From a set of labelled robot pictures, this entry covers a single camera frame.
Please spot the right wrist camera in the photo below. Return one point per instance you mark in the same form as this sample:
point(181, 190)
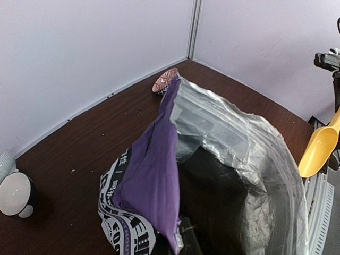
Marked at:
point(328, 61)

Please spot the purple puppy food bag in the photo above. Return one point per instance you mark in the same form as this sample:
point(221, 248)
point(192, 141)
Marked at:
point(230, 172)

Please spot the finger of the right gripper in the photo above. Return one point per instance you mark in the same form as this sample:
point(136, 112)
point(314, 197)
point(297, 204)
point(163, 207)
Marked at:
point(336, 84)

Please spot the front aluminium rail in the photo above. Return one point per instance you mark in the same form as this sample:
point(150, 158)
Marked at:
point(322, 194)

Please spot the yellow plastic scoop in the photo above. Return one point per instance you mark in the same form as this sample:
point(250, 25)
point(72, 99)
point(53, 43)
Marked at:
point(321, 145)

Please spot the grey bowl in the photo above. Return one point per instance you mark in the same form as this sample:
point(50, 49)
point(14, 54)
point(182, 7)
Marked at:
point(7, 164)

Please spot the dark blue white bowl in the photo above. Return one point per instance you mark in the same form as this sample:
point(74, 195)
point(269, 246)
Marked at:
point(18, 196)

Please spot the blue zigzag patterned bowl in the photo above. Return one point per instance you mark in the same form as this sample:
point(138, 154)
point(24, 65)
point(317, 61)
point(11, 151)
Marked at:
point(162, 83)

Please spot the right aluminium frame post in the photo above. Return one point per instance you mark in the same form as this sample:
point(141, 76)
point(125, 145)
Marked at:
point(194, 24)

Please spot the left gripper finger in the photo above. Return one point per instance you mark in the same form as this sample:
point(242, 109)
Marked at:
point(189, 239)

